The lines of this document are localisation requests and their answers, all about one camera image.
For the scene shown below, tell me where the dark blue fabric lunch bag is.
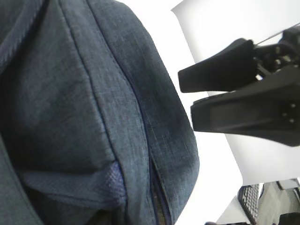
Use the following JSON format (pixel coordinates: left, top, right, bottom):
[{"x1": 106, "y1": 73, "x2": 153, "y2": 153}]
[{"x1": 0, "y1": 0, "x2": 199, "y2": 225}]

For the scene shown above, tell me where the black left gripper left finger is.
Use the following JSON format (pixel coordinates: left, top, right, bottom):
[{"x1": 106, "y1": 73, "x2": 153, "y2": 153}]
[{"x1": 178, "y1": 38, "x2": 257, "y2": 93}]

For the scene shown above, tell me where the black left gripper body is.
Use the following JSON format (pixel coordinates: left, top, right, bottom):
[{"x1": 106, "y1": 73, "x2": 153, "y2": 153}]
[{"x1": 253, "y1": 23, "x2": 300, "y2": 81}]

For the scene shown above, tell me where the black keyboard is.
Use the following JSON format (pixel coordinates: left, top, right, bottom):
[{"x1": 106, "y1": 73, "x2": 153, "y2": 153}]
[{"x1": 238, "y1": 184, "x2": 259, "y2": 225}]

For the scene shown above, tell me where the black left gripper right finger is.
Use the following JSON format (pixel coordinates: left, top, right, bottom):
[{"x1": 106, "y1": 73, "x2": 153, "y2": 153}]
[{"x1": 191, "y1": 66, "x2": 300, "y2": 147}]

